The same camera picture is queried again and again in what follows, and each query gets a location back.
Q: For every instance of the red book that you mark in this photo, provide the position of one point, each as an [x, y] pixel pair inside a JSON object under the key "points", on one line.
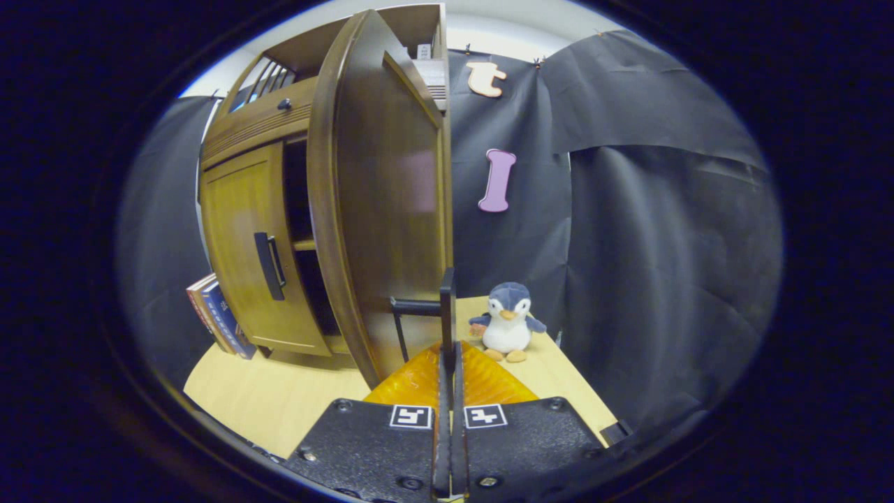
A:
{"points": [[193, 299]]}

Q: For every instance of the penguin plush toy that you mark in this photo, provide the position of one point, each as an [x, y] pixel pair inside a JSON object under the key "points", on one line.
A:
{"points": [[508, 330]]}

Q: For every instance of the wooden double-door shoe cabinet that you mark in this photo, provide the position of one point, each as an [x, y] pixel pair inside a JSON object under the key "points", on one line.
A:
{"points": [[237, 126]]}

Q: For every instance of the wooden cabinet inner shelf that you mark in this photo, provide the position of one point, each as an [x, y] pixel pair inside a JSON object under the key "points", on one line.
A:
{"points": [[304, 244]]}

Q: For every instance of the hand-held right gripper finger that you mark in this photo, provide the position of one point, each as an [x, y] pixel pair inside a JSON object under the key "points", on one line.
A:
{"points": [[442, 433], [459, 433]]}

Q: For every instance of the wooden shoe cabinet door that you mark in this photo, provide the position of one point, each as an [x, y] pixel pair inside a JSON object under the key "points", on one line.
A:
{"points": [[384, 209], [241, 209]]}

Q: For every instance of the blue book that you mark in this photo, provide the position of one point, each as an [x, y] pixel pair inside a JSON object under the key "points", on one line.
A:
{"points": [[225, 318]]}

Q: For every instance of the wooden cabinet drawer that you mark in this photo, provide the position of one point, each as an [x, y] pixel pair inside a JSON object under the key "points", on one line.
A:
{"points": [[251, 122]]}

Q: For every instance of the black backdrop cloth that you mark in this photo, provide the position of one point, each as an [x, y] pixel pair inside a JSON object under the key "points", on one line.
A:
{"points": [[663, 244]]}

